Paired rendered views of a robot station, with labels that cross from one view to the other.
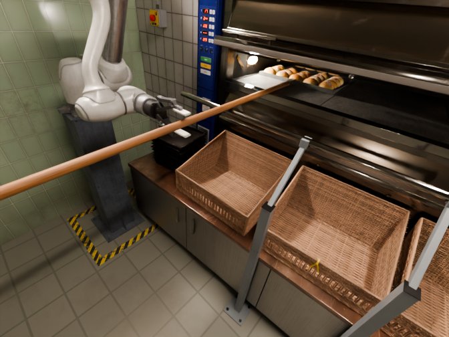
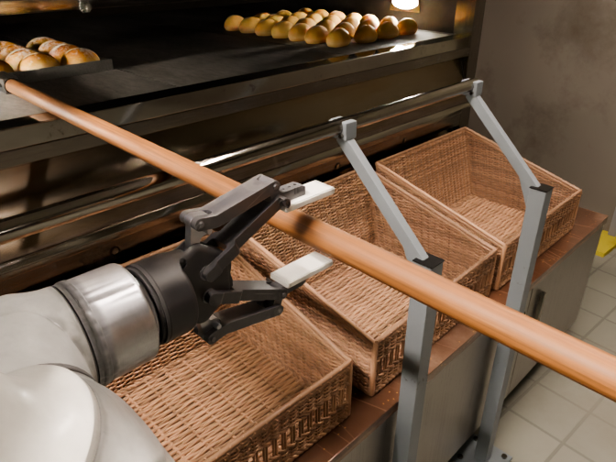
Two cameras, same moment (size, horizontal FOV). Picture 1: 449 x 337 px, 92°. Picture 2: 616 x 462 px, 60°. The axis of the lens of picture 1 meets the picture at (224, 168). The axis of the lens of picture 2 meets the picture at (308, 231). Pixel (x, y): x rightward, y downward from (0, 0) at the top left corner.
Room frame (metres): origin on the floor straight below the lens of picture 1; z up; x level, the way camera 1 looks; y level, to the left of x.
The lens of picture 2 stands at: (0.68, 0.69, 1.46)
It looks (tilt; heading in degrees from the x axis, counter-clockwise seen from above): 28 degrees down; 280
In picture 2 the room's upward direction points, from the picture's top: straight up
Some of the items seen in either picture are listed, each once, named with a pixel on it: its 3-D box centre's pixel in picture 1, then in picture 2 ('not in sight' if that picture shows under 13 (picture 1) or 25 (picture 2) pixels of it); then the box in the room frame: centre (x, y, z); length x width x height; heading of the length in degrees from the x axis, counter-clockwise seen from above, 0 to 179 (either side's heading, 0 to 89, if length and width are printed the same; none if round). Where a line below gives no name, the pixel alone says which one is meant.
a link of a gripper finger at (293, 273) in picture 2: (182, 132); (302, 269); (0.78, 0.18, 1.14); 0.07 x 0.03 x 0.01; 55
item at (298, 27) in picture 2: not in sight; (320, 24); (1.02, -1.41, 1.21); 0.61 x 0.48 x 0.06; 145
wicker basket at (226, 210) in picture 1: (232, 175); (171, 373); (1.09, -0.06, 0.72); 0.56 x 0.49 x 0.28; 54
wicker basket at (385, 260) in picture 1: (329, 228); (368, 260); (0.75, -0.56, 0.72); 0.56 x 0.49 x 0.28; 56
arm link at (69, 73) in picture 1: (77, 79); not in sight; (1.21, 0.86, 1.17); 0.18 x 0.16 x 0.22; 146
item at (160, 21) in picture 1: (158, 18); not in sight; (1.80, 0.57, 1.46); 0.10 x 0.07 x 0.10; 55
